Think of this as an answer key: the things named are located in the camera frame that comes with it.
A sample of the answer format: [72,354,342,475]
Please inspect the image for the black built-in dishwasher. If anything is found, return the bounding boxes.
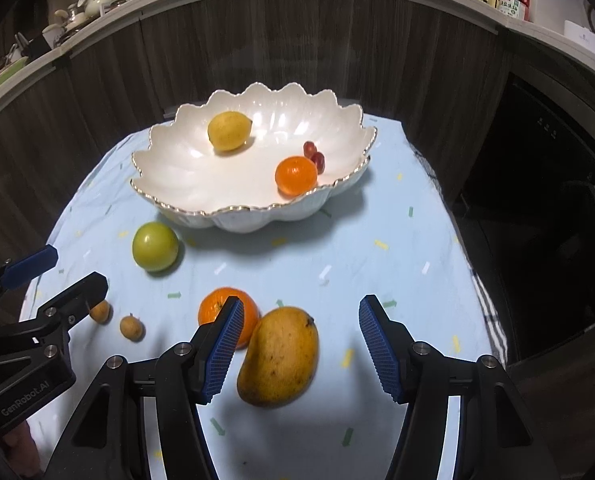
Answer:
[451,72,595,367]

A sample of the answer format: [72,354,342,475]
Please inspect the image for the yellow lemon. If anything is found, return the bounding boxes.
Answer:
[208,111,254,152]

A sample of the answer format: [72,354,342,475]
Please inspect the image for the white scalloped bowl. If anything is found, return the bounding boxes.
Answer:
[130,81,378,235]

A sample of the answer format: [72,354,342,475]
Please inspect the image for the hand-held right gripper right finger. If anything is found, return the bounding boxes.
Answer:
[358,295,561,480]

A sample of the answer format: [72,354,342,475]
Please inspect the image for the white countertop appliance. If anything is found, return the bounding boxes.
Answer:
[562,20,595,69]

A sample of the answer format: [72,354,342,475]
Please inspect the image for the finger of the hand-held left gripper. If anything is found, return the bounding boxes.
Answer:
[0,244,60,312]
[20,271,110,342]

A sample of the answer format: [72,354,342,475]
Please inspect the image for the tangerine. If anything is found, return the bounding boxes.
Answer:
[198,286,261,350]
[275,156,318,196]

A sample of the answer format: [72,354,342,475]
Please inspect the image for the dark wood base cabinet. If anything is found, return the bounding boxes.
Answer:
[0,0,508,261]

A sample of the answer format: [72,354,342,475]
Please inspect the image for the green apple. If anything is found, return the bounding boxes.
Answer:
[132,222,181,274]

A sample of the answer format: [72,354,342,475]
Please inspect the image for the yellow mango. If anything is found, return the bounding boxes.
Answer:
[236,306,320,407]

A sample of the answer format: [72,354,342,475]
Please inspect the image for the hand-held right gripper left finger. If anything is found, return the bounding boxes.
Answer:
[50,296,246,480]

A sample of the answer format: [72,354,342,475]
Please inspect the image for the light blue patterned cloth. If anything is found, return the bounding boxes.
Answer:
[20,114,494,480]

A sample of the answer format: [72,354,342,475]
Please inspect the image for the person's left hand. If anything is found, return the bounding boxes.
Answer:
[2,421,42,479]

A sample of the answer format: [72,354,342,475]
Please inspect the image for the green bowl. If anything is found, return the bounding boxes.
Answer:
[0,55,31,104]

